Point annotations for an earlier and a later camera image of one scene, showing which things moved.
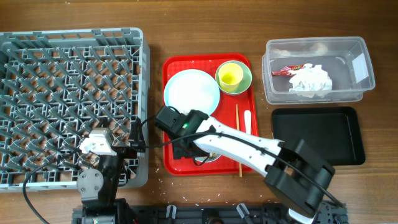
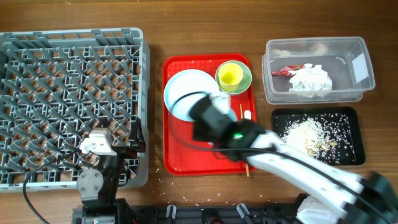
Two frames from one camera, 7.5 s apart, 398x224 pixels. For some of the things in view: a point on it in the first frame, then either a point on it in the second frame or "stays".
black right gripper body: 178,152 → 199,134
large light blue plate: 191,89 stays
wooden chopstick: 237,124 → 247,172
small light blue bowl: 211,157 → 221,102
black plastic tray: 333,132 stays
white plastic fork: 248,119 stays
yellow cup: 229,76 stays
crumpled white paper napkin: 310,80 stays
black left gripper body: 127,152 stays
